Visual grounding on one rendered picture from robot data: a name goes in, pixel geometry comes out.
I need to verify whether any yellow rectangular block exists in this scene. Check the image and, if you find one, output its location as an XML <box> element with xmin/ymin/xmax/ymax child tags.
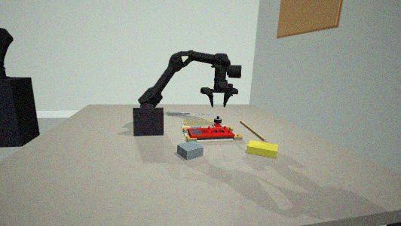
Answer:
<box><xmin>247</xmin><ymin>140</ymin><xmax>278</xmax><ymax>158</ymax></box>

